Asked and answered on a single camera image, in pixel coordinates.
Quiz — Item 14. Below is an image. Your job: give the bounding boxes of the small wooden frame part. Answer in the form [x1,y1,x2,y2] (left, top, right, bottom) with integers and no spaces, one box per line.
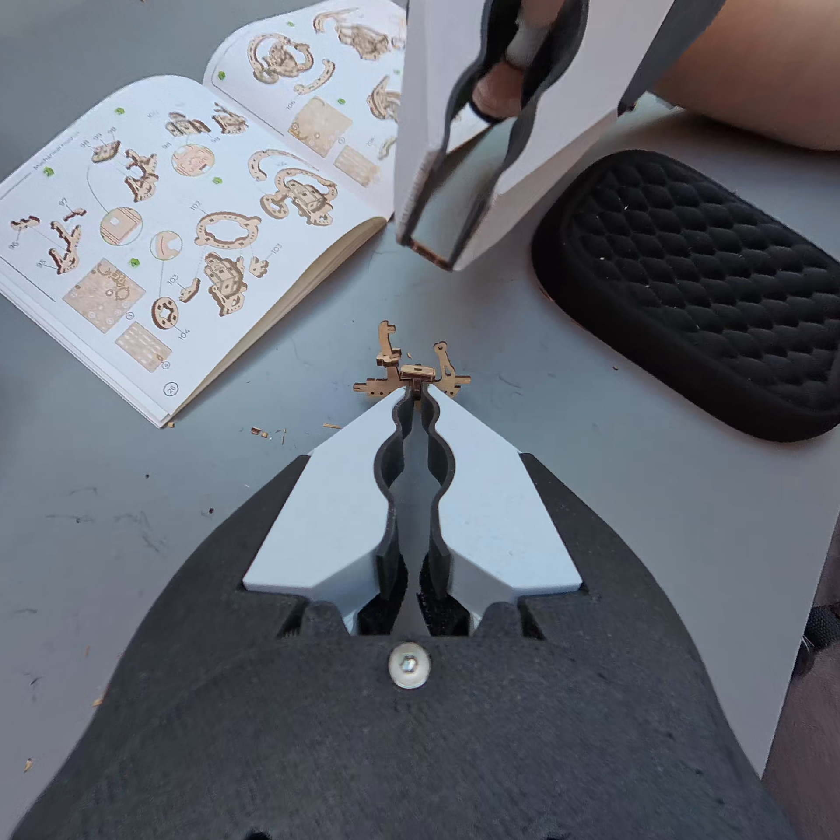
[402,233,455,271]

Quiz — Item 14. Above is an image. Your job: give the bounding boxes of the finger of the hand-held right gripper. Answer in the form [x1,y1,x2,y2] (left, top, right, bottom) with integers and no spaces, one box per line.
[394,0,526,250]
[451,0,678,273]

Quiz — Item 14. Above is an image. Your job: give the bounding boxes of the person's right hand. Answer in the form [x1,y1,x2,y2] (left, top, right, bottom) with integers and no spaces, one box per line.
[471,0,567,123]

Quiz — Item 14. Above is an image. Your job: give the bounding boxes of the white instruction booklet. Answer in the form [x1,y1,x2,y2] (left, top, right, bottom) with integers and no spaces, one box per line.
[0,0,409,431]

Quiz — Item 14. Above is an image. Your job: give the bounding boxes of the small wooden model assembly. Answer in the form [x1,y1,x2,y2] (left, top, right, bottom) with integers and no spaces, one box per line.
[353,319,473,403]

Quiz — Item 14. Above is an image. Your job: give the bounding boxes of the black mesh wrist rest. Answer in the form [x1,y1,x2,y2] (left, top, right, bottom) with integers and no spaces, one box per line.
[530,148,840,445]

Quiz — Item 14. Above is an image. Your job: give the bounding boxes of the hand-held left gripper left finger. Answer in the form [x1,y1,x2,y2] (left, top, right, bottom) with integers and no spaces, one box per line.
[241,386,414,635]

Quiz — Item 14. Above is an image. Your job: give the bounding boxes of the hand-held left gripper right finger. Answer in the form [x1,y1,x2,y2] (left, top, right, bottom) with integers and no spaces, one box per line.
[419,385,585,635]

